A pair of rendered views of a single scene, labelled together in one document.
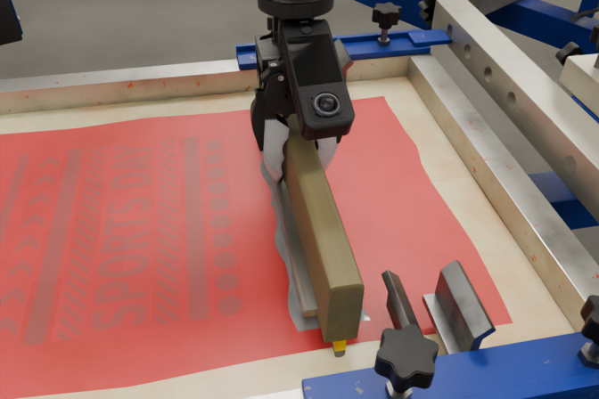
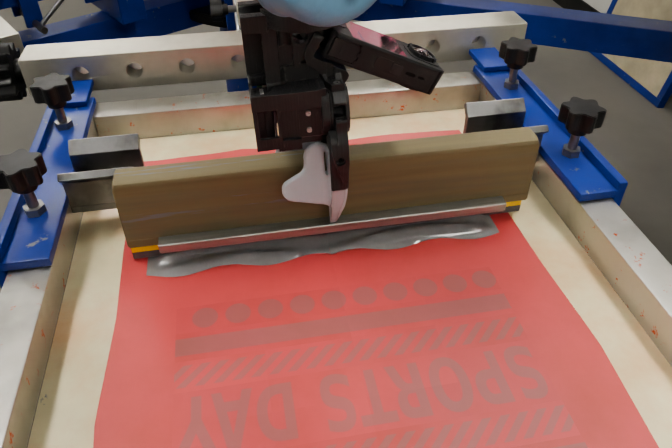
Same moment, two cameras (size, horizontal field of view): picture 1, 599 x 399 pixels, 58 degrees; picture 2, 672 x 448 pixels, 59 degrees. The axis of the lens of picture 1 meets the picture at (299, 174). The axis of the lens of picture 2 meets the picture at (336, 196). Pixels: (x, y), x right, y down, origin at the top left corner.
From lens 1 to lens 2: 0.66 m
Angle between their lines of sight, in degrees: 67
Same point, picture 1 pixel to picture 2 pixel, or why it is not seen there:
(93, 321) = (540, 396)
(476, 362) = (531, 122)
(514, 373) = (533, 111)
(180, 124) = (133, 366)
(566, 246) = not seen: hidden behind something
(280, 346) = (519, 243)
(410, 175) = not seen: hidden behind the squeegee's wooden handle
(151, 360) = (566, 331)
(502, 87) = (218, 61)
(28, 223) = not seen: outside the picture
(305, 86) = (406, 54)
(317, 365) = (528, 221)
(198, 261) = (430, 309)
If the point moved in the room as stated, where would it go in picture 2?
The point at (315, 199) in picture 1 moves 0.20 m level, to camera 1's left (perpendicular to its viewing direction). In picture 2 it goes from (436, 143) to (474, 299)
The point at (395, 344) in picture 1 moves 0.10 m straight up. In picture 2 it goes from (582, 110) to (610, 15)
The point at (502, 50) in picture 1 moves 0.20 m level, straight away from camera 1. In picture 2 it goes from (171, 42) to (53, 20)
